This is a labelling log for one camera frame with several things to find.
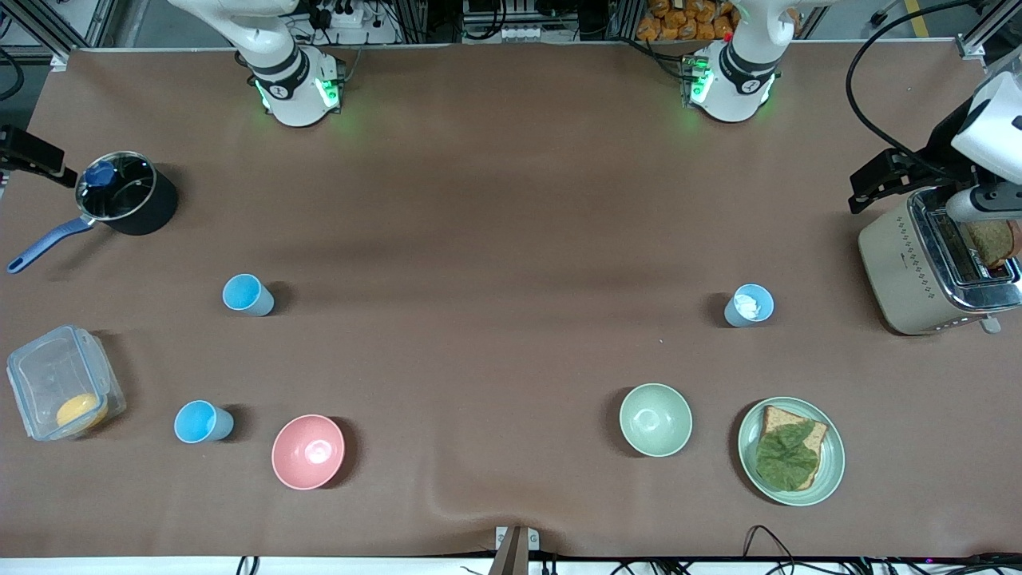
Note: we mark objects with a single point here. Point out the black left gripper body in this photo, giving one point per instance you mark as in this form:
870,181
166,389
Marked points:
936,153

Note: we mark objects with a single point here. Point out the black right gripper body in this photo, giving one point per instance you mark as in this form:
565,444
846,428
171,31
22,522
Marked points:
30,153

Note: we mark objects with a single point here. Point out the blue cup holding white tissue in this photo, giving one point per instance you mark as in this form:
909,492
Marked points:
738,318

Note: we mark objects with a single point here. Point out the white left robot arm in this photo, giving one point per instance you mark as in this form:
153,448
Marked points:
738,96

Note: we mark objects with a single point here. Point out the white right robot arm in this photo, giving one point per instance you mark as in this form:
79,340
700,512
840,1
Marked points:
291,96

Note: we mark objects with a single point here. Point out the small blue object in pot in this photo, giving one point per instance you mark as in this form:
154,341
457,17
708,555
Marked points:
100,173

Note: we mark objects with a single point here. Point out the beige and chrome toaster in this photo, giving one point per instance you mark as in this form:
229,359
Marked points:
894,271

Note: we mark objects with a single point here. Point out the brown toast slice in toaster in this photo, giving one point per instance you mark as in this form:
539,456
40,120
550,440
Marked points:
990,241

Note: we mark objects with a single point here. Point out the crumpled white tissue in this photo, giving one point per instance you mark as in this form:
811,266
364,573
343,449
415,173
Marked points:
746,304

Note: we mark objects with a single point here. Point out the clear plastic food container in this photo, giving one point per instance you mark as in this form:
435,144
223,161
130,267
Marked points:
48,375

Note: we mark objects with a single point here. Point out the plain blue cup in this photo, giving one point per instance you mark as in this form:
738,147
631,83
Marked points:
200,422
246,294

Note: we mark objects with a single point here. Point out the yellow round food piece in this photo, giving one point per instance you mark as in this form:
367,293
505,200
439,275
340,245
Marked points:
80,411

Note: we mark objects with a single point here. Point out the bag of orange snacks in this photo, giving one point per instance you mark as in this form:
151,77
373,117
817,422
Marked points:
687,22

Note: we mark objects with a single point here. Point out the brown bread slice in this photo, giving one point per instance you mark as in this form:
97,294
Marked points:
778,417

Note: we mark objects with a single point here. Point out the pale green plate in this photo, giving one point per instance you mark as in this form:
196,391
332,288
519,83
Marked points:
830,463

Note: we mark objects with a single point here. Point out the green lettuce leaf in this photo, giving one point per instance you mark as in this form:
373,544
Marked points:
786,459

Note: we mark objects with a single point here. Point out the white power strip with plugs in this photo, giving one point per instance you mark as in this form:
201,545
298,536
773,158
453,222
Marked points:
343,14

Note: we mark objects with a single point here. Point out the pale green bowl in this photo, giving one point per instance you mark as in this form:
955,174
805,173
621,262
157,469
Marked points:
655,421

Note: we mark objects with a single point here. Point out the pink bowl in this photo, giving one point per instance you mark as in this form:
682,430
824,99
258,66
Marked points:
307,453

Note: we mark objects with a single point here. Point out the long white socket strip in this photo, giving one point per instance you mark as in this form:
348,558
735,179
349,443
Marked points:
511,34

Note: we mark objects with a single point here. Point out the aluminium frame post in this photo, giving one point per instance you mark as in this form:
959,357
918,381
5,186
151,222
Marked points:
986,36
56,32

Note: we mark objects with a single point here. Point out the metal table edge bracket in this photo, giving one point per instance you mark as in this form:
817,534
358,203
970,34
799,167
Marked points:
515,551

